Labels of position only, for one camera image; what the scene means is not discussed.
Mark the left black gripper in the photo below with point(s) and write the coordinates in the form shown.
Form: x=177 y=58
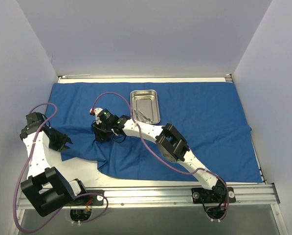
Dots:
x=58 y=141

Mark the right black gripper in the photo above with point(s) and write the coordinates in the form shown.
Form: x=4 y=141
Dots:
x=99 y=133

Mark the blue surgical cloth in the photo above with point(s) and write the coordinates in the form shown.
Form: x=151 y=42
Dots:
x=208 y=117

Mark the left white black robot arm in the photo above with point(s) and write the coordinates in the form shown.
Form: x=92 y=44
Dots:
x=45 y=187

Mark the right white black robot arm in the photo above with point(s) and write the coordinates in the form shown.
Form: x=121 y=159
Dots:
x=180 y=147

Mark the steel surgical forceps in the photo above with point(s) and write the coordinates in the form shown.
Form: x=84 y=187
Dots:
x=136 y=115

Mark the stainless steel instrument tray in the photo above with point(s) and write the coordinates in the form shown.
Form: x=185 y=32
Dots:
x=147 y=102

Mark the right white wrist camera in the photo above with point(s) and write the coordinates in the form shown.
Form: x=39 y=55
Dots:
x=95 y=112

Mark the back aluminium rail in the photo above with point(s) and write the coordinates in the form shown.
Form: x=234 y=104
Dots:
x=73 y=76

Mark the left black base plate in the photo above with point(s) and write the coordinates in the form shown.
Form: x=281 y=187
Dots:
x=95 y=199

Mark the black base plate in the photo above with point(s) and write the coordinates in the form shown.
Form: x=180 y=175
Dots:
x=95 y=199
x=215 y=196

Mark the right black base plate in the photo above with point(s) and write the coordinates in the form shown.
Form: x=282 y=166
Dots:
x=215 y=196

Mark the front aluminium rail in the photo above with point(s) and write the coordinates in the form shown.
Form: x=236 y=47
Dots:
x=181 y=196

